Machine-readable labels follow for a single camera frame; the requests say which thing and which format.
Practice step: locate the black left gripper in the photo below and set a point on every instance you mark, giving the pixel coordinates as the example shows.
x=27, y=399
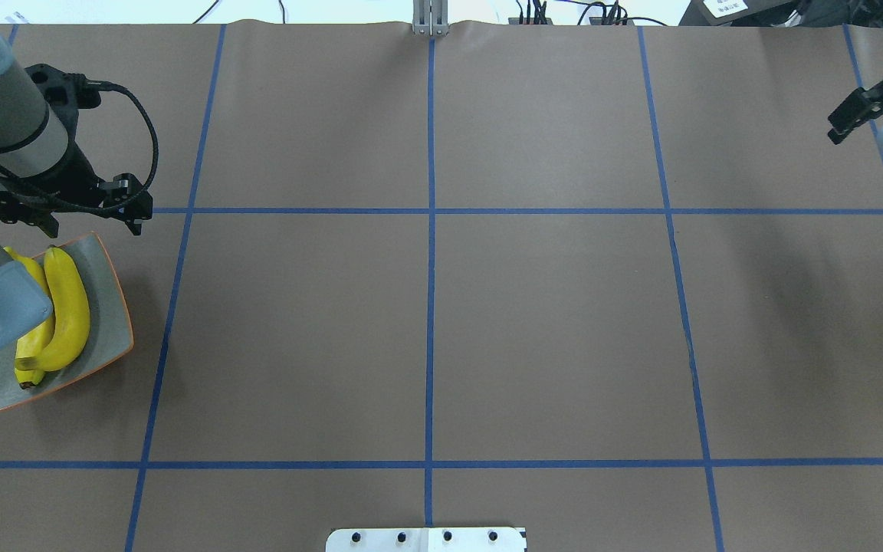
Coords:
x=77, y=172

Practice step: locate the grey square plate orange rim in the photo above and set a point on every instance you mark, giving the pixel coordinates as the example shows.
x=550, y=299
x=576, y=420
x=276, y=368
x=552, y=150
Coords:
x=111, y=331

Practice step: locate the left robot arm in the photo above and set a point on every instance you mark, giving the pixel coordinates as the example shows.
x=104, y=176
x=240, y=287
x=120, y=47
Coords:
x=22, y=304

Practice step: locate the aluminium frame post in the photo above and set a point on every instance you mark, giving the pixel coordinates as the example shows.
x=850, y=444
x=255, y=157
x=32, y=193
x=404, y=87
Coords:
x=430, y=18

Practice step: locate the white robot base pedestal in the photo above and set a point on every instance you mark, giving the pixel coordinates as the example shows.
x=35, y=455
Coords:
x=484, y=538

